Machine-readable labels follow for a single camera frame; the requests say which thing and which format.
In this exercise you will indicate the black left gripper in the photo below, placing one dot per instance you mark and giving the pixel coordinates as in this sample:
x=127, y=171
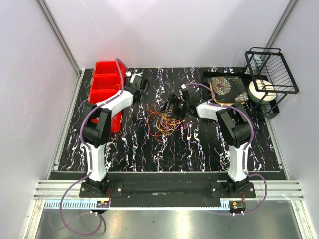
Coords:
x=144, y=92

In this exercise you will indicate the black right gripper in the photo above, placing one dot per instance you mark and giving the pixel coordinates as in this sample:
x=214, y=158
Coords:
x=174, y=99

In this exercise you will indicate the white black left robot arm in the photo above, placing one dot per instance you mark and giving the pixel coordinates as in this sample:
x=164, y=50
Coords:
x=96, y=126

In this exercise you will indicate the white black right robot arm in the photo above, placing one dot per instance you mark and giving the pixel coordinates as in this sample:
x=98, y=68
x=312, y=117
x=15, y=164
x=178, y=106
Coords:
x=235, y=125

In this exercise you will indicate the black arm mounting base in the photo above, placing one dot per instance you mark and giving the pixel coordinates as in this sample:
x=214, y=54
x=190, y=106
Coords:
x=155, y=189

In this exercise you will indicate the red plastic compartment bin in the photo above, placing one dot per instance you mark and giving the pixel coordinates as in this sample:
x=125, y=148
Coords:
x=106, y=80

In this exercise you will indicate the floral patterned cushion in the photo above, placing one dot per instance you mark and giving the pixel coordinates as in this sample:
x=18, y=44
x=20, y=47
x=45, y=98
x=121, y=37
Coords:
x=228, y=90

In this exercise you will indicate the black rack tray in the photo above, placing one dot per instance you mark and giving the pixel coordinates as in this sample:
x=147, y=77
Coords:
x=269, y=110

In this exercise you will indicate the white green bowl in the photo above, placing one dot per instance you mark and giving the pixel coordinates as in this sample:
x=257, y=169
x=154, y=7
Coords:
x=263, y=93

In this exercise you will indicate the clear glass cup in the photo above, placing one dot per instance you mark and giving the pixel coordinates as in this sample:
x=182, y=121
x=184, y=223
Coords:
x=254, y=65

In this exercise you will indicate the black wire dish rack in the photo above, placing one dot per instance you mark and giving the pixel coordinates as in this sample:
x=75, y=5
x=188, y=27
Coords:
x=274, y=69

